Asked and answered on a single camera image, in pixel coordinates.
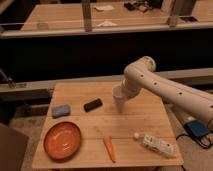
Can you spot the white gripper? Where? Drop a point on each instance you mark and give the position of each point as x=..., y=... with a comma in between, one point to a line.
x=129, y=92

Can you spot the white ceramic cup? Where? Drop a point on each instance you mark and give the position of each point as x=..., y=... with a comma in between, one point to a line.
x=119, y=98

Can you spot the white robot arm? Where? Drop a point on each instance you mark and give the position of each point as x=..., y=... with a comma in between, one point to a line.
x=140, y=74

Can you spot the small clear cup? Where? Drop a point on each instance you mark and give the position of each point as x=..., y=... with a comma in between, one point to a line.
x=42, y=26

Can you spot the black rectangular block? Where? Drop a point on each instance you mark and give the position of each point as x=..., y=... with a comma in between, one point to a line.
x=93, y=105

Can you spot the orange carrot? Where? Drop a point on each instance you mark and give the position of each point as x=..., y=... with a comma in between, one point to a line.
x=109, y=147

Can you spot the crumpled white tissue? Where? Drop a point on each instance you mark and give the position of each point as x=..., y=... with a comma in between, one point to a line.
x=107, y=24

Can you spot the blue sponge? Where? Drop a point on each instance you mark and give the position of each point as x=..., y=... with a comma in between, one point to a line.
x=59, y=111

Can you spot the blue power box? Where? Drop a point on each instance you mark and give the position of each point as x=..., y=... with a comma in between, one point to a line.
x=196, y=129

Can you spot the black items pile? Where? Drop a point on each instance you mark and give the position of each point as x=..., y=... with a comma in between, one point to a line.
x=139, y=5

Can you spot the white paper sheet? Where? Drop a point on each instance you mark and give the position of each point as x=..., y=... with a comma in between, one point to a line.
x=103, y=7

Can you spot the orange bowl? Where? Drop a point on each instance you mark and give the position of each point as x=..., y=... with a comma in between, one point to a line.
x=62, y=140

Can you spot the right metal post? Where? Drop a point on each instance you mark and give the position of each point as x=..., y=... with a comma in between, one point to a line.
x=177, y=10

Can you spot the metal post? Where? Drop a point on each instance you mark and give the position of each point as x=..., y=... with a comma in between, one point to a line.
x=177, y=10
x=87, y=15

